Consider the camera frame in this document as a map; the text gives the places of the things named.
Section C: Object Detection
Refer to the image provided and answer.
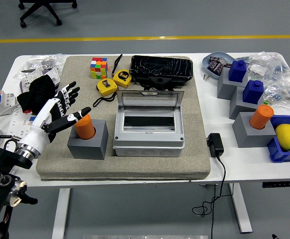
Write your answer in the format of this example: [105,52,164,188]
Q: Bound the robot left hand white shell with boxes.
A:
[17,81,92,153]

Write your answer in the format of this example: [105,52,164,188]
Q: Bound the orange cylinder battery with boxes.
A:
[74,114,97,140]
[249,104,275,130]

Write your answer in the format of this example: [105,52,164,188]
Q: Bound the grey junction box clear lid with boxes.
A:
[112,90,186,157]

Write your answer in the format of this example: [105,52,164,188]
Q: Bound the white power strip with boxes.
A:
[6,107,37,144]

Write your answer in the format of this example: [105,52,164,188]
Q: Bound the black cloth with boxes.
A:
[16,75,60,114]

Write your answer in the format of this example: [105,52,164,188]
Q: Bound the white table leg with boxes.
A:
[228,183,253,234]
[51,188,71,239]

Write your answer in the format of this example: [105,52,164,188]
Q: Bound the white circuit breaker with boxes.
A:
[0,90,18,118]

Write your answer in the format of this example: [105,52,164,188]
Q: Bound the black table control panel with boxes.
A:
[262,181,290,188]

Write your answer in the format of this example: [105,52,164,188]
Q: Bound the grey block with round hole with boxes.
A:
[67,119,109,160]

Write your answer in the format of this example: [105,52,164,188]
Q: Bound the clear bag of small parts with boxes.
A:
[13,53,67,80]

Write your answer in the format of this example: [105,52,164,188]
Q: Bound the blue storage bin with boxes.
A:
[267,115,290,163]

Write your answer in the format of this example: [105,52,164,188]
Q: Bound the yellow tape measure black label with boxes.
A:
[111,53,132,88]

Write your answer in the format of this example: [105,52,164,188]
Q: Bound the yellow lemon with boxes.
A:
[275,123,290,151]

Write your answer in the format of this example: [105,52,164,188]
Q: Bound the grey block holder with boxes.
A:
[232,112,277,148]
[229,86,265,120]
[217,66,249,100]

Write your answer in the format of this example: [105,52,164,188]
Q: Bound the black power adapter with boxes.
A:
[206,132,224,158]

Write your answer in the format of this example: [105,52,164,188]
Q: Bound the black office chair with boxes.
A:
[18,0,78,28]

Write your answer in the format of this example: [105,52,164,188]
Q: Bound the grey-brown mat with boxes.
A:
[36,55,211,181]

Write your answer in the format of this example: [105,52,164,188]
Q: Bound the black plastic tray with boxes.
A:
[129,55,193,92]

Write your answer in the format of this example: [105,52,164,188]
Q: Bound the clear bag of mixed parts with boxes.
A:
[263,81,290,110]

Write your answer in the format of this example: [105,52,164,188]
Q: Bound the blue plastic block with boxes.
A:
[242,79,264,104]
[228,59,248,83]

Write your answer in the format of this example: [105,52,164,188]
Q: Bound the clear bag of blue parts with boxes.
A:
[244,51,290,83]

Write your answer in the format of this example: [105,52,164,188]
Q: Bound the blue-grey bowl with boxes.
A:
[201,51,237,80]

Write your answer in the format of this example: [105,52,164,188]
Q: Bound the dark snack packets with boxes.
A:
[207,56,231,75]

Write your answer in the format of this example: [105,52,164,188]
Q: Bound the white wall socket pack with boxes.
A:
[19,67,61,95]

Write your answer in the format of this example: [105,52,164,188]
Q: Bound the yellow tape measure black strap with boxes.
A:
[92,78,118,108]

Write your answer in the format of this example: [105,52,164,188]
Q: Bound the black adapter cord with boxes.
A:
[192,154,227,239]

